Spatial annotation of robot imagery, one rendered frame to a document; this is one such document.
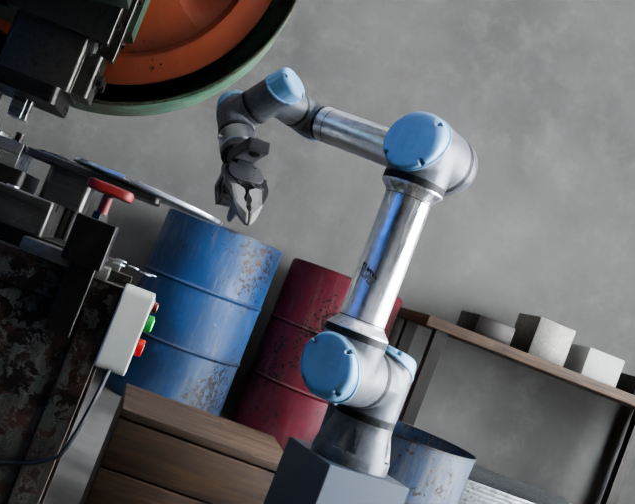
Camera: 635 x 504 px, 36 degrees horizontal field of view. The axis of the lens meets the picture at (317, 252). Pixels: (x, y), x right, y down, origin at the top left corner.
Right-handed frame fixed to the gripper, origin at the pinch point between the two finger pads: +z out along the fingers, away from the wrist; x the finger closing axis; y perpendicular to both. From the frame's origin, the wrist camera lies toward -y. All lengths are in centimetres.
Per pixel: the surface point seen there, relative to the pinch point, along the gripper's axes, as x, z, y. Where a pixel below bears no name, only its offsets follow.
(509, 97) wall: -226, -274, 132
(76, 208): 30.9, 3.0, 4.5
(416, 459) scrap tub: -67, 10, 58
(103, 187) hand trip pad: 32.6, 22.2, -20.7
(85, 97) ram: 33.4, -11.7, -8.3
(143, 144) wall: -45, -253, 211
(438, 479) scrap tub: -74, 13, 61
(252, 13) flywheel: -2, -55, -7
